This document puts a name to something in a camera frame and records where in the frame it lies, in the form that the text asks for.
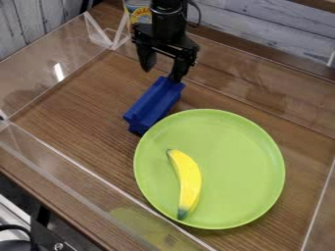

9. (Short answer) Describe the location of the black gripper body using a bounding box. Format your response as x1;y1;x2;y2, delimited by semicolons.
132;24;199;66

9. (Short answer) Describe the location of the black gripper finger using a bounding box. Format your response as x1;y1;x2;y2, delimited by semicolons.
168;55;191;82
136;44;157;72

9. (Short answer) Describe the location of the blue cross-shaped block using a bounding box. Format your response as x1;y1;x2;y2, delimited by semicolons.
123;76;184;135

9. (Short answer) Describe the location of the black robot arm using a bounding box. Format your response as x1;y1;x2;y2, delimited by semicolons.
132;0;200;82

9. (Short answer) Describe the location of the green round plate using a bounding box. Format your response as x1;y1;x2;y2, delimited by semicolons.
133;109;285;229

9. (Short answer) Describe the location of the yellow blue tin can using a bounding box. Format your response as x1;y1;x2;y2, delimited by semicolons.
123;0;152;25

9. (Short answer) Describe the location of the yellow toy banana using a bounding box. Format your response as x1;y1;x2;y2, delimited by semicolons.
167;149;203;221

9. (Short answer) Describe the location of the clear acrylic corner bracket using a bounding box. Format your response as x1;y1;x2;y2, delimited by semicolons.
84;12;131;51

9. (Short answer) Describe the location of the clear acrylic front wall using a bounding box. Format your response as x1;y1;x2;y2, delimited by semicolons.
0;121;216;251

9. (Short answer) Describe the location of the black cable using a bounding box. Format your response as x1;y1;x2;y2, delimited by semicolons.
0;224;37;251

